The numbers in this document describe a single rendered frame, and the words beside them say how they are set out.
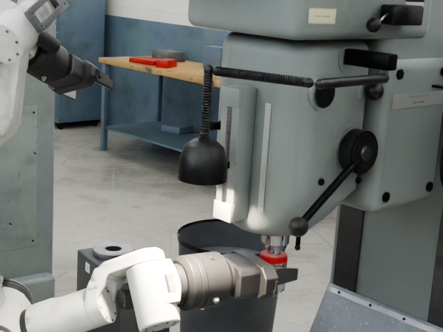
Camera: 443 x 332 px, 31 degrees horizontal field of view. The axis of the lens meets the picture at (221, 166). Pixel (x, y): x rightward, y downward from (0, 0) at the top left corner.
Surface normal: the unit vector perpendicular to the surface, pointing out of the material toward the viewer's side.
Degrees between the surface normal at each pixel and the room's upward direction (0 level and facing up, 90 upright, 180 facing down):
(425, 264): 90
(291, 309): 0
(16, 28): 55
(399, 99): 90
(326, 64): 90
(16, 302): 41
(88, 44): 90
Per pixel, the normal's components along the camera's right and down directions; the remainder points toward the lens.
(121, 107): -0.73, 0.11
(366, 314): -0.62, -0.33
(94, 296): -0.31, -0.25
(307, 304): 0.06, -0.97
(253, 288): 0.51, 0.24
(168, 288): 0.45, -0.41
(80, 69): 0.87, -0.18
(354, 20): 0.68, 0.21
